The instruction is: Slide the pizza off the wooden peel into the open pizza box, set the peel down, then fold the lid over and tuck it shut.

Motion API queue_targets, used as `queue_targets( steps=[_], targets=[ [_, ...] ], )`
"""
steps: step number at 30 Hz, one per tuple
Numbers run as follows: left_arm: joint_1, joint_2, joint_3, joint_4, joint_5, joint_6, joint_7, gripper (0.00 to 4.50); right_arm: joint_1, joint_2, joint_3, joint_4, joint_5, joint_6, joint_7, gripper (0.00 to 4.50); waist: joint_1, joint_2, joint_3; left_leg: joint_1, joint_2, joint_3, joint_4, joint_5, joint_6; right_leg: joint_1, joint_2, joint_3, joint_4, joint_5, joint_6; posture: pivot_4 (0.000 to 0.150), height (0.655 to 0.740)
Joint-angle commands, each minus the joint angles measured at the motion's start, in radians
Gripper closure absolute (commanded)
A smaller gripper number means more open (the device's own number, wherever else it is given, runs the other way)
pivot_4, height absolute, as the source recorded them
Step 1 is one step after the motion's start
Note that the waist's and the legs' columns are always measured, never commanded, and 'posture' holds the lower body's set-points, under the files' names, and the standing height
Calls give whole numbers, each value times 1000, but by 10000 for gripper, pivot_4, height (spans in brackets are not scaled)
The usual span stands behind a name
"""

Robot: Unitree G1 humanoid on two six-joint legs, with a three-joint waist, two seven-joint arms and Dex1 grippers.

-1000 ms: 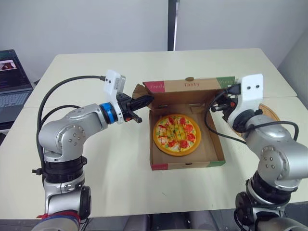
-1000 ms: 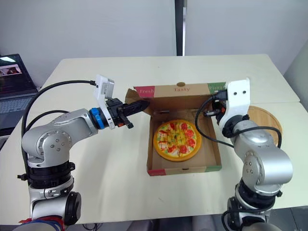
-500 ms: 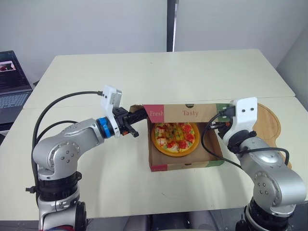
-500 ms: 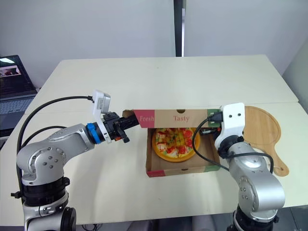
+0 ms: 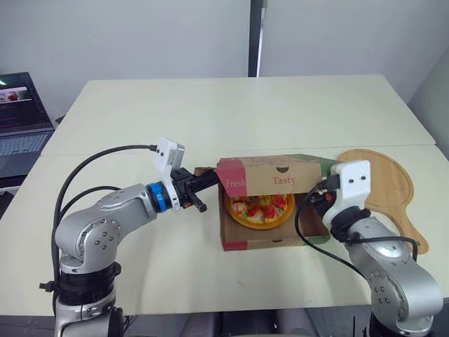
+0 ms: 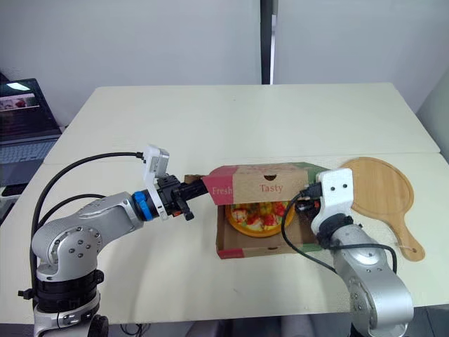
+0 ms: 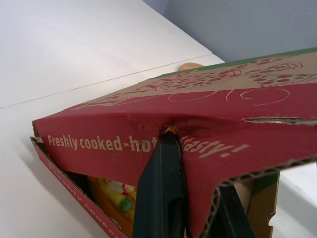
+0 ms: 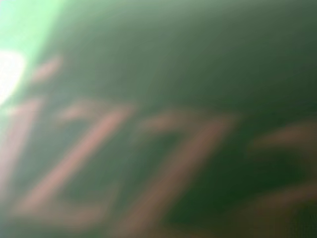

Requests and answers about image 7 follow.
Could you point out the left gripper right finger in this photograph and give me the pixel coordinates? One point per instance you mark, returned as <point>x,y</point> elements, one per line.
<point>235,215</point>

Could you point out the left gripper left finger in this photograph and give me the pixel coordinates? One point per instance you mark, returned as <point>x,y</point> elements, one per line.
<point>158,188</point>

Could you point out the red printed cardboard pizza box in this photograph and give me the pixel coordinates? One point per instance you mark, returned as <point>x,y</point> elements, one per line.
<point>223,153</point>

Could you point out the yellow toy pizza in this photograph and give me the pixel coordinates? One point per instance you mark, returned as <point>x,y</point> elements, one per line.
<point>111,198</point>

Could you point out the wooden pizza peel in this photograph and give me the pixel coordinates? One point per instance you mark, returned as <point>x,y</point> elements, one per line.
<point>191,66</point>

